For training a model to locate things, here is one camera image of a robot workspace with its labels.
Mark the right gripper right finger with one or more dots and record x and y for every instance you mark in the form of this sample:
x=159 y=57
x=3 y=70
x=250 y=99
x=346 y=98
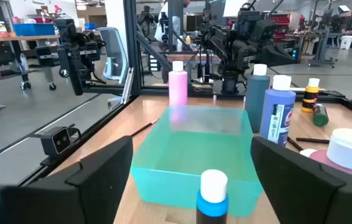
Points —
x=303 y=199

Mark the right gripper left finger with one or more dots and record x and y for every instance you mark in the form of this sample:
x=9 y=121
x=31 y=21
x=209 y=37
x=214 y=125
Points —
x=70 y=202

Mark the large grey paint bottle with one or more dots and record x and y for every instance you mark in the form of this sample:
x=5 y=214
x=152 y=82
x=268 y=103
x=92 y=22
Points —
x=256 y=99

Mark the black paint brush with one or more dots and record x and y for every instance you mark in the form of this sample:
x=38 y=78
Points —
x=313 y=140
x=294 y=144
x=145 y=127

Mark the large purple paint bottle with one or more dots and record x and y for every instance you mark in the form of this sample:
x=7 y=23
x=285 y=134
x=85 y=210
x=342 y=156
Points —
x=280 y=96

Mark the large red paint bottle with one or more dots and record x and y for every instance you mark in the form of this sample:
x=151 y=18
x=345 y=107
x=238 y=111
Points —
x=350 y=149

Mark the large pink paint bottle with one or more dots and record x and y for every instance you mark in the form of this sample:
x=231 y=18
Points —
x=178 y=87

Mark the small dark green paint bottle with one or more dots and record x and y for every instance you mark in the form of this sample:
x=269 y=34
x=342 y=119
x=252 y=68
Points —
x=320 y=117

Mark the other station black robot arm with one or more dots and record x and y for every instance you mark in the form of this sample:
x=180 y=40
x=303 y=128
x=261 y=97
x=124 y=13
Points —
x=73 y=53

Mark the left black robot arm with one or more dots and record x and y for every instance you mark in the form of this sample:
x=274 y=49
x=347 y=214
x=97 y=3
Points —
x=230 y=82

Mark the small yellow paint bottle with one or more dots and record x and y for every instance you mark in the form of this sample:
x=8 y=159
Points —
x=310 y=93

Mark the small blue paint bottle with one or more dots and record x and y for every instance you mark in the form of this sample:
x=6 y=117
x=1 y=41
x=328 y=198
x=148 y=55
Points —
x=212 y=208

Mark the red tool chest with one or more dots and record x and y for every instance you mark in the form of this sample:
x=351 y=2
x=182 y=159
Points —
x=280 y=26

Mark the person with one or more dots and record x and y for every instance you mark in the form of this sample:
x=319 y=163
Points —
x=166 y=25

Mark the grey standing desk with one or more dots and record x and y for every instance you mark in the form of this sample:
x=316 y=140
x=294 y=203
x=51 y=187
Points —
x=321 y=46

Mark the black box with white labels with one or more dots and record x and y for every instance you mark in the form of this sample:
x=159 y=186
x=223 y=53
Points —
x=154 y=62

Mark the white stool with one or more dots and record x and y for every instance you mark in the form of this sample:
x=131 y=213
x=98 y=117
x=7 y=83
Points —
x=346 y=42

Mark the translucent teal plastic bin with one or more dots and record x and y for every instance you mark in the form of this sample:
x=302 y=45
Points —
x=194 y=149

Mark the blue plastic crate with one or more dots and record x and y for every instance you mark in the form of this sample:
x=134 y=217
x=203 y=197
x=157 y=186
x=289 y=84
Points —
x=34 y=29

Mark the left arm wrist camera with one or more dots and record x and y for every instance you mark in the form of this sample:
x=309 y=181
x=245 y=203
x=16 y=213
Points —
x=263 y=30

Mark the small black camera box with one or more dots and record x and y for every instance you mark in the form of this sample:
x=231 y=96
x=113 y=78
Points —
x=56 y=141

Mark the black aluminium table frame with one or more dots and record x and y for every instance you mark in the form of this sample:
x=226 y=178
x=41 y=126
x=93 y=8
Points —
x=131 y=46

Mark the silver frame bracket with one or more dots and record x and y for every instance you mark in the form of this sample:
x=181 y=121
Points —
x=128 y=84

